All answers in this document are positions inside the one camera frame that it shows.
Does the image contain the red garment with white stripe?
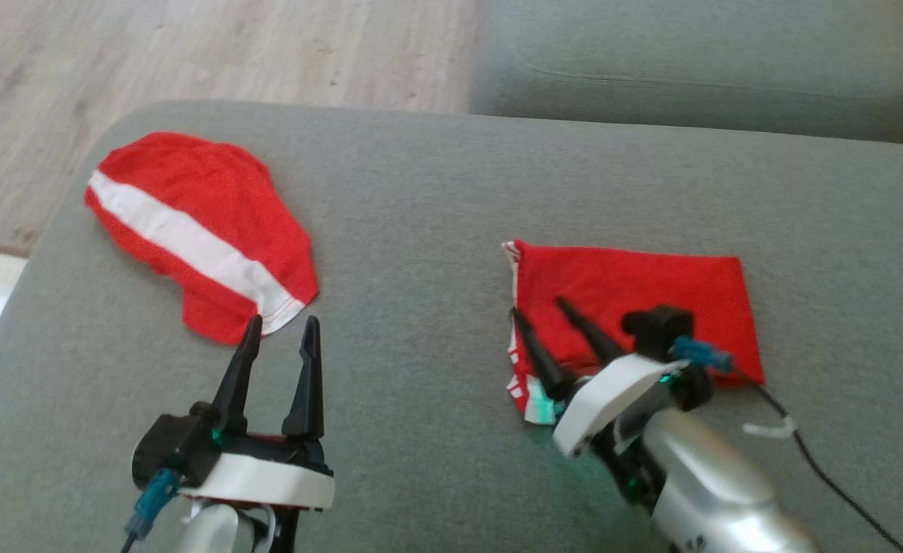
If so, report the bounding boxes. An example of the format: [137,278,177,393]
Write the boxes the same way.
[84,132,320,345]

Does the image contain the long grey sofa seat cushion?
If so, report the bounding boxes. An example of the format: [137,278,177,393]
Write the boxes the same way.
[468,0,903,144]

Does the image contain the cable with blue connector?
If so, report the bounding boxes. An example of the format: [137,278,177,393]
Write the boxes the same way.
[121,469,182,553]
[670,336,903,553]

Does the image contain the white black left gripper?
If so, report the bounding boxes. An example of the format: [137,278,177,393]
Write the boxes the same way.
[179,315,336,512]

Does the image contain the grey and yellow sofa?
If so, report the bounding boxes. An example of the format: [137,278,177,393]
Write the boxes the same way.
[0,100,903,553]

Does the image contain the right cable with blue connector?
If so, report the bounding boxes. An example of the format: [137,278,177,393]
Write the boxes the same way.
[670,336,903,553]

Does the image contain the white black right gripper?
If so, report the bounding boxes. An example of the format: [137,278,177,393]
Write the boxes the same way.
[510,298,686,459]

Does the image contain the red jersey with black letters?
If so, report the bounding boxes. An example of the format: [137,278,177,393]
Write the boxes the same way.
[501,240,766,425]

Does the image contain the left cable with blue connector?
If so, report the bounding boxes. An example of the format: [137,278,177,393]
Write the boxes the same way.
[121,469,182,553]

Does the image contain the white cable tie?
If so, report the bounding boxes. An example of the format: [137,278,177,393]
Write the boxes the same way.
[743,416,796,440]

